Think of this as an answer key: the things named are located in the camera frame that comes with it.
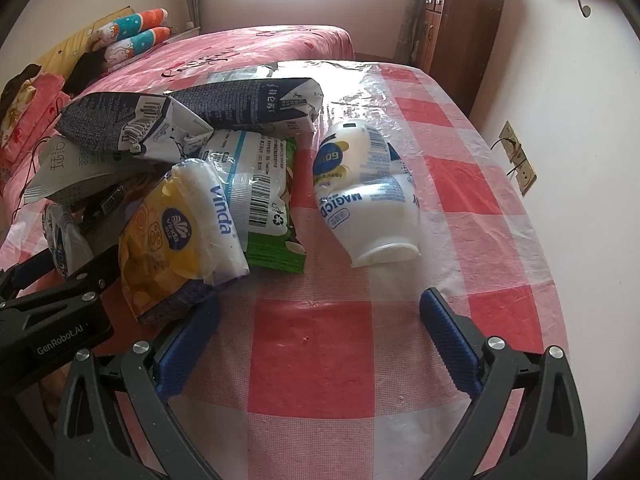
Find crushed white plastic bottle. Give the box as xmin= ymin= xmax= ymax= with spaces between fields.
xmin=312 ymin=120 xmax=421 ymax=268

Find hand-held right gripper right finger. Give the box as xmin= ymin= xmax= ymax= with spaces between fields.
xmin=419 ymin=287 xmax=588 ymax=480

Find green white wipes packet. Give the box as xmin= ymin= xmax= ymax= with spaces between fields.
xmin=197 ymin=130 xmax=307 ymax=275

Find brown cloth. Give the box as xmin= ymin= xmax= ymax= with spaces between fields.
xmin=0 ymin=62 xmax=43 ymax=111

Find yellow white tissue pack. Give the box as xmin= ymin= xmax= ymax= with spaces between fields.
xmin=118 ymin=158 xmax=250 ymax=326

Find black cloth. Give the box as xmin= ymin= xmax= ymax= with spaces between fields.
xmin=65 ymin=52 xmax=108 ymax=93

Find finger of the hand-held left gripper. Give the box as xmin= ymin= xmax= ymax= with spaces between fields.
xmin=0 ymin=249 xmax=57 ymax=295
xmin=0 ymin=247 xmax=123 ymax=311

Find grey paper packet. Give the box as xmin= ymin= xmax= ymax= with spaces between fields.
xmin=24 ymin=135 xmax=151 ymax=206

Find colourful bolster pillow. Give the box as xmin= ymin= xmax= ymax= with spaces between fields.
xmin=97 ymin=8 xmax=171 ymax=43
xmin=105 ymin=26 xmax=173 ymax=70

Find wall socket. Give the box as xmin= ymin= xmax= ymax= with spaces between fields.
xmin=499 ymin=121 xmax=537 ymax=196

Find brown wooden cabinet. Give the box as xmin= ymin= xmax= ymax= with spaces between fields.
xmin=417 ymin=0 xmax=506 ymax=116

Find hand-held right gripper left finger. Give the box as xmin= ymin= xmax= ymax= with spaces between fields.
xmin=52 ymin=292 xmax=223 ymax=480

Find small white blue packet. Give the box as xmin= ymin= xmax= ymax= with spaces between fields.
xmin=42 ymin=202 xmax=96 ymax=281

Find folded pink floral quilt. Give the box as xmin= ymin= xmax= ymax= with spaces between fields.
xmin=0 ymin=72 xmax=71 ymax=161

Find dark blue barcode milk carton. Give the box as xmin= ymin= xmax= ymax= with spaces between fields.
xmin=55 ymin=92 xmax=216 ymax=163

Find pink checked tablecloth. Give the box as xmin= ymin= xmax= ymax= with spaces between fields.
xmin=0 ymin=60 xmax=571 ymax=480

